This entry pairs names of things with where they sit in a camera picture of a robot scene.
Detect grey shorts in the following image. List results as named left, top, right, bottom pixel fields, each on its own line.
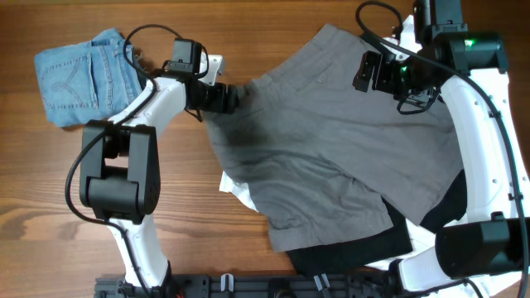
left=205, top=24, right=463, bottom=252

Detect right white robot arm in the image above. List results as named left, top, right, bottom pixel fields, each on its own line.
left=353, top=1, right=529, bottom=297

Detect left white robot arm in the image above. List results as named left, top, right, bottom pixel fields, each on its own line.
left=71, top=53, right=237, bottom=297

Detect black garment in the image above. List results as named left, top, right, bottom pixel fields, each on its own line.
left=287, top=171, right=467, bottom=276

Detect folded blue denim shorts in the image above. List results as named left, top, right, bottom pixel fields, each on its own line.
left=34, top=28, right=146, bottom=127

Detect white shirt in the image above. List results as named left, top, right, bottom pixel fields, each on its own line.
left=219, top=15, right=530, bottom=298

